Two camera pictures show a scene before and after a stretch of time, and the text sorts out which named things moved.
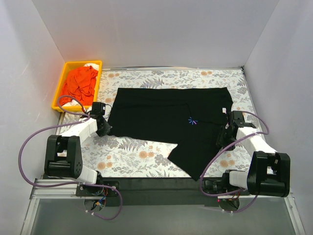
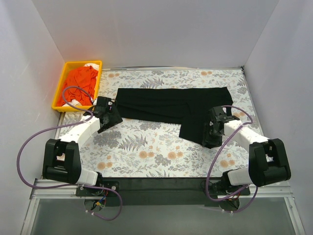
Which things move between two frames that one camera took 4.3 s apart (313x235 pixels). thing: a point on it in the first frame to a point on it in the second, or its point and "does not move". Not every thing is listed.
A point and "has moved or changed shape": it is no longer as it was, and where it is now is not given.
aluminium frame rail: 67,192 does not move
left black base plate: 86,190 does not move
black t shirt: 191,117 has moved or changed shape
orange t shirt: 79,85 does not move
